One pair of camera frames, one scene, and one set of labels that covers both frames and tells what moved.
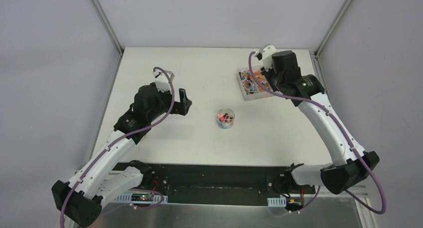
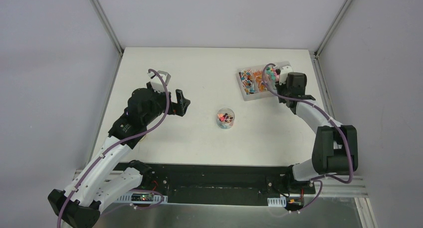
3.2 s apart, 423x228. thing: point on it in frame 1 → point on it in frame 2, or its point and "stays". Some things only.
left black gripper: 180,106 stays
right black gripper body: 271,78 → 283,88
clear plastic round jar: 225,117 stays
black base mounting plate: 225,183 stays
